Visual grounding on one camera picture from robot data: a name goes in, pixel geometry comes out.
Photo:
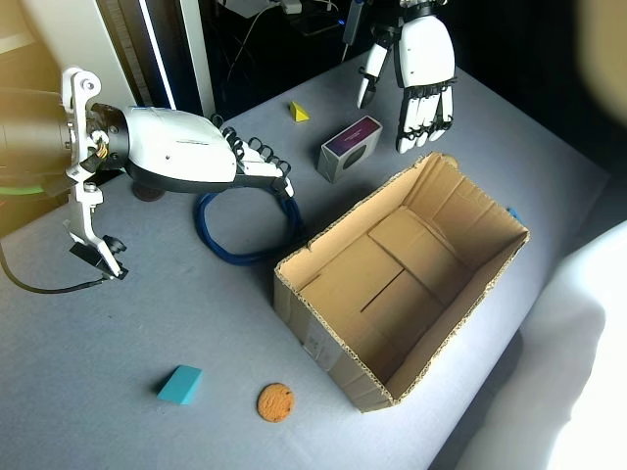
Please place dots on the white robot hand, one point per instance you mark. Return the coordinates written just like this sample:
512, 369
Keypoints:
181, 147
426, 54

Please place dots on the purple and grey box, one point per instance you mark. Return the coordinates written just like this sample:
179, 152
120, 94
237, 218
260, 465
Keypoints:
350, 142

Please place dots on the open brown cardboard box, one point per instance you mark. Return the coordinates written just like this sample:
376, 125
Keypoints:
343, 294

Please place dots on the dark brown round disc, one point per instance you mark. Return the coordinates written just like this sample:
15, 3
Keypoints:
147, 194

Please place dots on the black device with blue light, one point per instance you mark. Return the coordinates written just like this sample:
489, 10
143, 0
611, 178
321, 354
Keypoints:
313, 25

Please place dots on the yellow triangular block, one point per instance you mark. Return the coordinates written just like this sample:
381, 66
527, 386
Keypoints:
299, 113

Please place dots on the white power adapter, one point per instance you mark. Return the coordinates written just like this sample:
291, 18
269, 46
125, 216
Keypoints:
291, 6

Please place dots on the white cabinet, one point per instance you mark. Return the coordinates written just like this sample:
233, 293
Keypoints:
73, 39

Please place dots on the grey table cloth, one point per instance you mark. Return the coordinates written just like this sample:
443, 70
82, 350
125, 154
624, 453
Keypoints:
147, 318

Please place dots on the blurred tan foreground object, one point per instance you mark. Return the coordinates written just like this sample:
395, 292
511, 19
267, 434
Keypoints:
607, 49

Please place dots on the teal wedge block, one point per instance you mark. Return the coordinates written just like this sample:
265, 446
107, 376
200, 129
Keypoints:
178, 384

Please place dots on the round brown cookie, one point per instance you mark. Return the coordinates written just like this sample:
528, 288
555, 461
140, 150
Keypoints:
274, 402

